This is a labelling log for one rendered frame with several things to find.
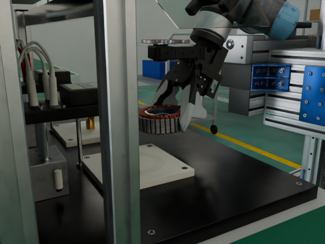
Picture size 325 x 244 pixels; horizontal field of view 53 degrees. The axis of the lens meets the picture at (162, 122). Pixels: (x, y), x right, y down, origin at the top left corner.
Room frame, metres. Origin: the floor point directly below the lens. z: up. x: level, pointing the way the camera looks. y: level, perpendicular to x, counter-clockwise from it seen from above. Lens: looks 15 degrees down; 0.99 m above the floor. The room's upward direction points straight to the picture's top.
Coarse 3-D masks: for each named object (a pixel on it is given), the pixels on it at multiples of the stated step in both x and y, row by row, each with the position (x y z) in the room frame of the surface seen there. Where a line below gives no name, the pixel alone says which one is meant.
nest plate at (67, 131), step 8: (56, 128) 0.73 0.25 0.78; (64, 128) 0.73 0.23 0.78; (72, 128) 0.73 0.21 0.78; (96, 128) 0.73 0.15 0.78; (64, 136) 0.67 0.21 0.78; (72, 136) 0.67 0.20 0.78; (88, 136) 0.67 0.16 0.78; (96, 136) 0.67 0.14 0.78; (64, 144) 0.64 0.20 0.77; (72, 144) 0.63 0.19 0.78
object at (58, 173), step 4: (56, 172) 0.41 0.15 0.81; (60, 172) 0.41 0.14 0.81; (56, 176) 0.41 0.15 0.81; (60, 176) 0.41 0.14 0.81; (56, 180) 0.41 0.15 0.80; (60, 180) 0.41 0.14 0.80; (56, 184) 0.41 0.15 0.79; (60, 184) 0.41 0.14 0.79; (56, 188) 0.41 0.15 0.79; (60, 188) 0.41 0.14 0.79
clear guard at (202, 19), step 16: (160, 0) 0.64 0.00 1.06; (176, 0) 0.60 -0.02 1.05; (192, 0) 0.57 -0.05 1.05; (208, 0) 0.53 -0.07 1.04; (224, 0) 0.50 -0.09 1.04; (240, 0) 0.48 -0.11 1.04; (256, 0) 0.46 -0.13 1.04; (176, 16) 0.65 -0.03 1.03; (192, 16) 0.60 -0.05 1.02; (208, 16) 0.57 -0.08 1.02; (224, 16) 0.53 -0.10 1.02; (240, 16) 0.51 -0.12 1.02; (256, 16) 0.48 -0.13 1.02
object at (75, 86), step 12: (72, 84) 0.49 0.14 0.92; (84, 84) 0.49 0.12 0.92; (96, 84) 0.49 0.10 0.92; (60, 96) 0.49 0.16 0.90; (72, 96) 0.44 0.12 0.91; (84, 96) 0.45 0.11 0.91; (96, 96) 0.45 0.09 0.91; (24, 108) 0.43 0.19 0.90; (48, 108) 0.43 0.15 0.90; (60, 108) 0.43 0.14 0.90; (72, 108) 0.43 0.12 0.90; (84, 108) 0.44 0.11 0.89; (96, 108) 0.45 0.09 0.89; (36, 120) 0.41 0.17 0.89; (48, 120) 0.42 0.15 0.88; (60, 120) 0.43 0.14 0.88; (96, 120) 0.46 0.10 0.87; (36, 132) 0.46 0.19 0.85; (48, 156) 0.42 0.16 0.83
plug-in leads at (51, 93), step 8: (24, 48) 0.42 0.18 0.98; (32, 48) 0.44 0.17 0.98; (24, 56) 0.43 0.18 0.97; (40, 56) 0.46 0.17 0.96; (48, 56) 0.43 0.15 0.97; (48, 64) 0.46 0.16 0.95; (32, 80) 0.42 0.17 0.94; (48, 80) 0.45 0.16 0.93; (56, 80) 0.43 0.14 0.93; (32, 88) 0.42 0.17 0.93; (48, 88) 0.47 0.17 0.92; (56, 88) 0.43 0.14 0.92; (32, 96) 0.42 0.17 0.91; (48, 96) 0.47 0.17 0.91; (56, 96) 0.43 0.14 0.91; (32, 104) 0.42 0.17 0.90; (56, 104) 0.43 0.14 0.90
